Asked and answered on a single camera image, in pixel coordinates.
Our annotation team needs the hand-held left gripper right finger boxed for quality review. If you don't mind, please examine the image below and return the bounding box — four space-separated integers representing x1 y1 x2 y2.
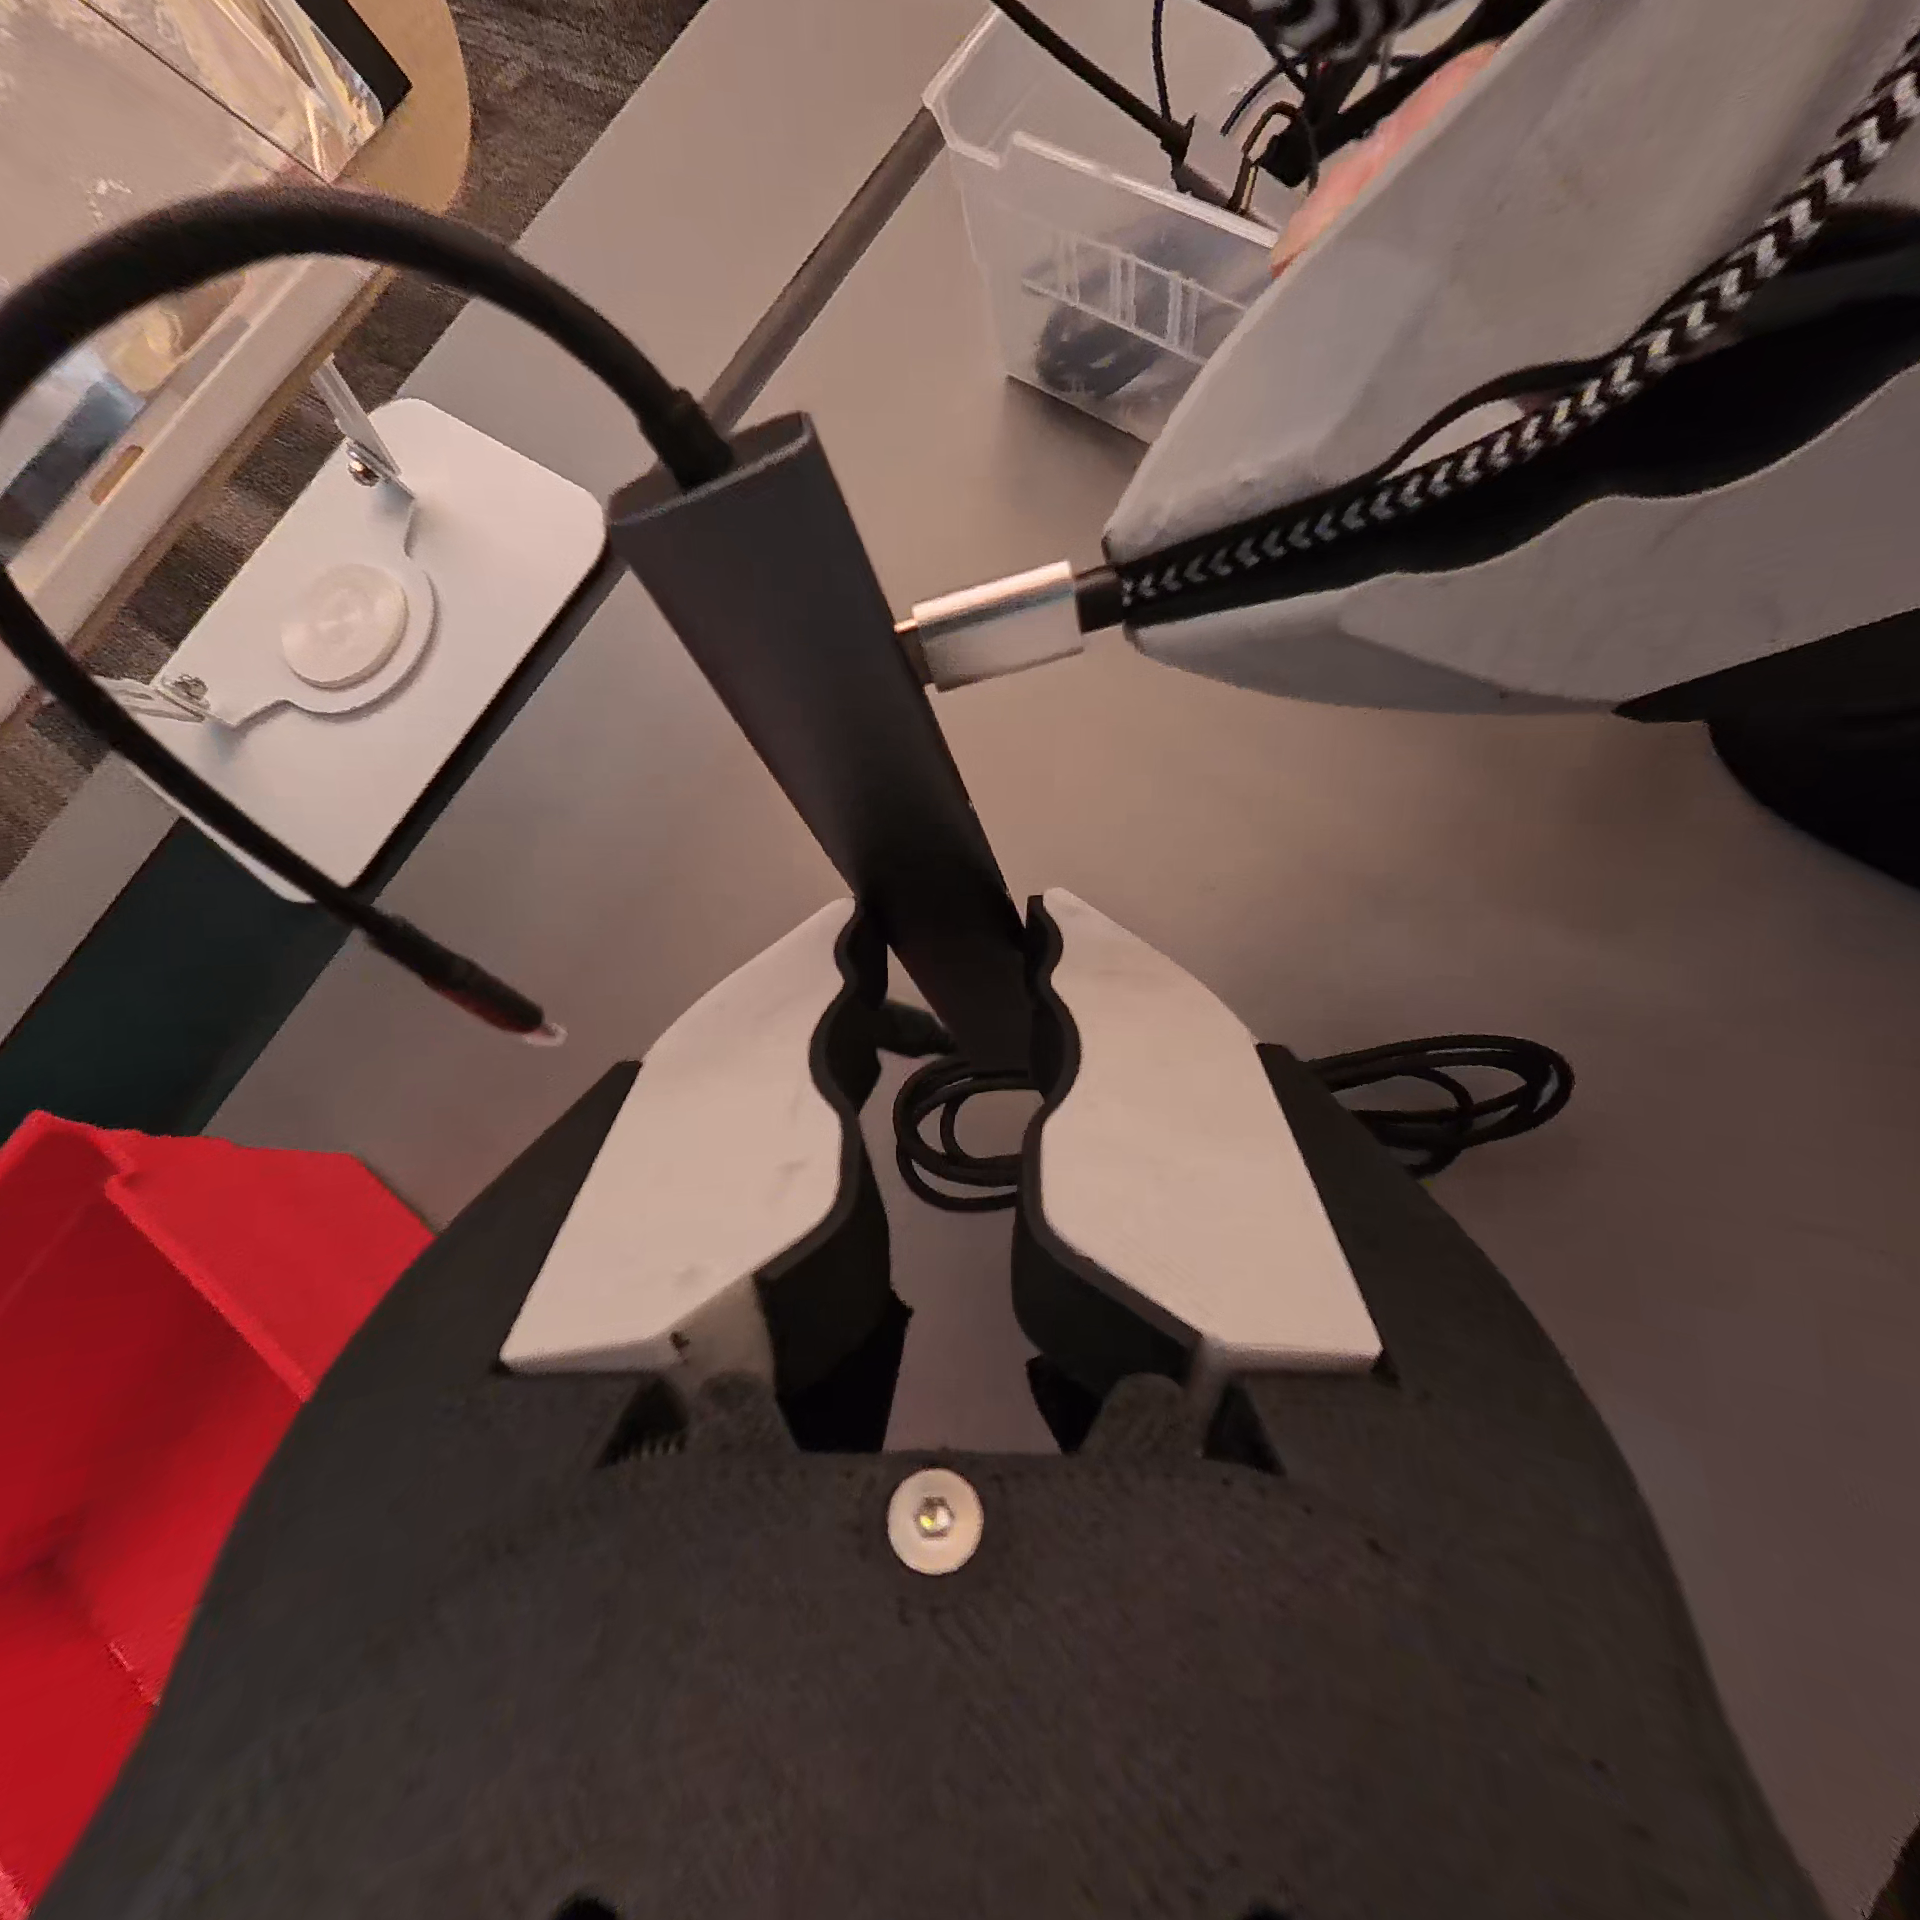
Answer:
1012 887 1386 1374

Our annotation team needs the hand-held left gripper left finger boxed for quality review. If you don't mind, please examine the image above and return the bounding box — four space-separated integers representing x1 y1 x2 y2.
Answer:
500 899 887 1374

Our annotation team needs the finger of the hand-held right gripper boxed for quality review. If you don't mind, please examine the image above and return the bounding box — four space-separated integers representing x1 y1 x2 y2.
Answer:
1130 403 1920 721
1102 0 1920 569

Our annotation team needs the clear plastic bin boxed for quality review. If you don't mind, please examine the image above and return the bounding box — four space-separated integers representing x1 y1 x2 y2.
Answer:
926 0 1307 443

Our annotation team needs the grey usb hub with cable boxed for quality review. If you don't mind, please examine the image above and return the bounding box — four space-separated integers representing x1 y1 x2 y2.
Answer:
0 185 1042 1081

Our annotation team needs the black white braided usb-c cable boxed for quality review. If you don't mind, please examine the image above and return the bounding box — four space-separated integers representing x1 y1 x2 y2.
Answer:
893 0 1920 691

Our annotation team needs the red plastic bin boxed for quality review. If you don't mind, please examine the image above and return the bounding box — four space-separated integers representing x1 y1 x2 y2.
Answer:
0 1110 436 1904

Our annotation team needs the person's right hand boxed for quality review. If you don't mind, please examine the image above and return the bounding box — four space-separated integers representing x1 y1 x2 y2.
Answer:
1275 40 1506 283

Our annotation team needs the dark green desk mat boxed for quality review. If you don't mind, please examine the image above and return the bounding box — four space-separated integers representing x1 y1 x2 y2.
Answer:
0 842 354 1141

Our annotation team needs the wooden-edged sign stand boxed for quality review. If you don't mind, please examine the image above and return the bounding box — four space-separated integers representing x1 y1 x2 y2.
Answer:
0 0 616 887

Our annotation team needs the thin black coiled cable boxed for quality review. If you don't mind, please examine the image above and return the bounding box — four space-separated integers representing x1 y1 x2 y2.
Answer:
882 1008 1573 1210

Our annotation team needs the thin black wire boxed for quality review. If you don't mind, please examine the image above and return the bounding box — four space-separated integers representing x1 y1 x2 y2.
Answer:
992 0 1328 209

